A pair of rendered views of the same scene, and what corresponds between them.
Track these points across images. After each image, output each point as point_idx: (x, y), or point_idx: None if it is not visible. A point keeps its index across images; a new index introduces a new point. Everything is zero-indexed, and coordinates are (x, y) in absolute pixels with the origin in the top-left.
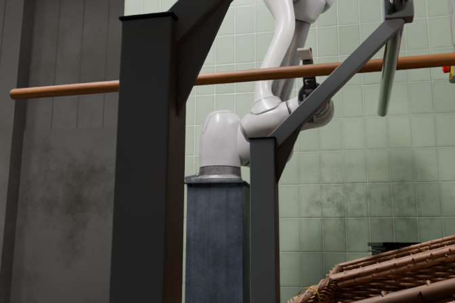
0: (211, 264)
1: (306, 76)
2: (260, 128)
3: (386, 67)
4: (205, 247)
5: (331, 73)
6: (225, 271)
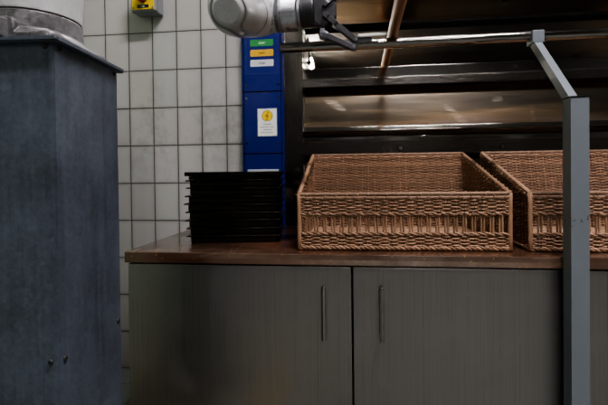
0: (90, 216)
1: (400, 14)
2: (258, 18)
3: (435, 44)
4: (81, 184)
5: (556, 64)
6: (104, 225)
